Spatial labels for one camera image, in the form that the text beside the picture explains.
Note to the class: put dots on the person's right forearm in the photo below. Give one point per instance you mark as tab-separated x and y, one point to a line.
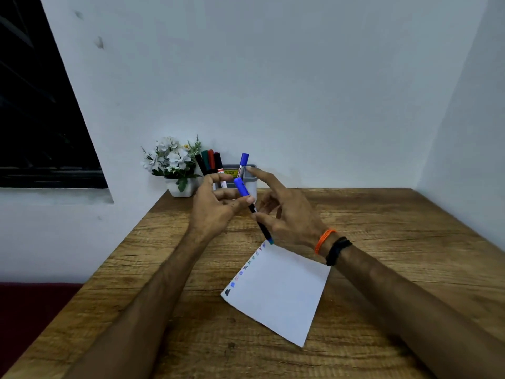
414	311

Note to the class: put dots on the dark window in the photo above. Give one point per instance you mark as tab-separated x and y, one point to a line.
39	114

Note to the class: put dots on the blue capped black marker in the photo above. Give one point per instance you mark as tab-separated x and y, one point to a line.
241	187

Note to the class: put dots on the person's right hand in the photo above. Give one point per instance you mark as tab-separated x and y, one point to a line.
296	224

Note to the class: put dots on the black capped white marker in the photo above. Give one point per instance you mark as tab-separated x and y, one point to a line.
219	163

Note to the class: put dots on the black wristband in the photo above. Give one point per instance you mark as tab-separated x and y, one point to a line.
338	250

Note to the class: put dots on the person's left hand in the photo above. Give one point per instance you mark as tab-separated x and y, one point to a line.
205	217

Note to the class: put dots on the white flowers in white pot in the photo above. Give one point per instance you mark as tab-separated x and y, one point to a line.
173	159

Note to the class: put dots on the person's left forearm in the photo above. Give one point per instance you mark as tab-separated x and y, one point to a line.
157	296

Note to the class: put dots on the person's right thumb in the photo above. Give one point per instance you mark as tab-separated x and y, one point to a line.
263	221

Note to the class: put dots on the red marker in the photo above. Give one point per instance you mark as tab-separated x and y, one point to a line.
212	159

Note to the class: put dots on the green marker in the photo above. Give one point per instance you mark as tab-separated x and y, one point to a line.
205	159

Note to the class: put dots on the blue capped white marker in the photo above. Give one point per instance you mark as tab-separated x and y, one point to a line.
244	160

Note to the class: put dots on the person's left thumb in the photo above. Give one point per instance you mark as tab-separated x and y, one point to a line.
240	204

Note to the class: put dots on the white paper sheet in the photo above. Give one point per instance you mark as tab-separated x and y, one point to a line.
278	292

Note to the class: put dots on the orange wristband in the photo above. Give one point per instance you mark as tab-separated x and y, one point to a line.
324	240

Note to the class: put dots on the grey marker holder box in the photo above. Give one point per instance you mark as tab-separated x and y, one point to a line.
250	184

